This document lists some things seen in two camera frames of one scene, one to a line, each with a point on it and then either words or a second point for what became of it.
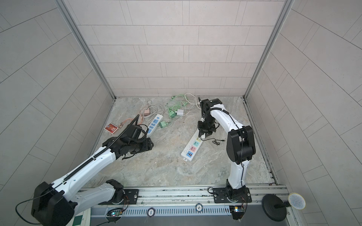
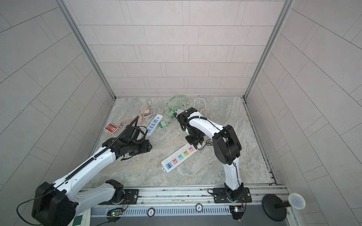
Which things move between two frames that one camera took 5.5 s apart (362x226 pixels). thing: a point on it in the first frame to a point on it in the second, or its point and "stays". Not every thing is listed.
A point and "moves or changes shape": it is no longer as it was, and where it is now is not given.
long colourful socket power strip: (192, 148) moves or changes shape
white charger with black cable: (203, 135) moves or changes shape
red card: (111, 128) stays
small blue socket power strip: (154, 125) stays
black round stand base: (275, 207) stays
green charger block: (163, 124) stays
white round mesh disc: (297, 201) stays
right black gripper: (202, 129) to (194, 142)
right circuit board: (237, 211) stays
